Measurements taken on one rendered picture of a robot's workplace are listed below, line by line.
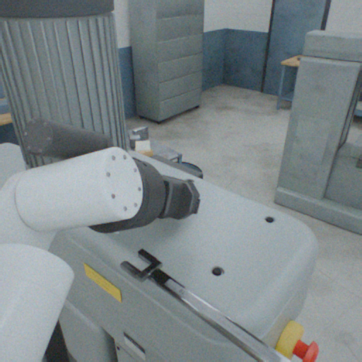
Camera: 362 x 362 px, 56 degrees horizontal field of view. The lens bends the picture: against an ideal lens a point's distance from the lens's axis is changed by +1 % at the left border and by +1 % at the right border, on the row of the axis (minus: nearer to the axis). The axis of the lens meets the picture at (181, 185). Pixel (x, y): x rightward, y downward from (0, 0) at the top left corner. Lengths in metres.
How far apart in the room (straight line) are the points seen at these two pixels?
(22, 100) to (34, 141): 0.28
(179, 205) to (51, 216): 0.20
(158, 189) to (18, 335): 0.22
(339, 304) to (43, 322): 2.92
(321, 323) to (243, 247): 2.45
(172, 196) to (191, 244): 0.09
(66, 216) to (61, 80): 0.30
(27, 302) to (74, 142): 0.15
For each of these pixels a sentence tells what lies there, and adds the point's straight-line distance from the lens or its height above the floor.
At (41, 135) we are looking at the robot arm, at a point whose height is 2.10.
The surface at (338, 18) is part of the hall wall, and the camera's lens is 7.20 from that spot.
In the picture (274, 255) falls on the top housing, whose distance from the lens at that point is 0.49.
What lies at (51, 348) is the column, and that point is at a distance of 1.16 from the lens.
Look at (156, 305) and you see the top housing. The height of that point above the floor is 1.85.
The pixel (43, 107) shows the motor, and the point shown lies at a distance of 0.58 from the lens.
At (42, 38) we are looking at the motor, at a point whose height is 2.14.
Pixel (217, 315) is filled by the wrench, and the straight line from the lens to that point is 0.40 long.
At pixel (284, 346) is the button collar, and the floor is 1.78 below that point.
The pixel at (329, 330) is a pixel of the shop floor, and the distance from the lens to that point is 2.91.
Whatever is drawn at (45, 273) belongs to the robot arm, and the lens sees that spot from 0.27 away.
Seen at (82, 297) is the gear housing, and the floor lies 1.69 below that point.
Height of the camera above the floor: 2.22
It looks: 32 degrees down
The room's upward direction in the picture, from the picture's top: straight up
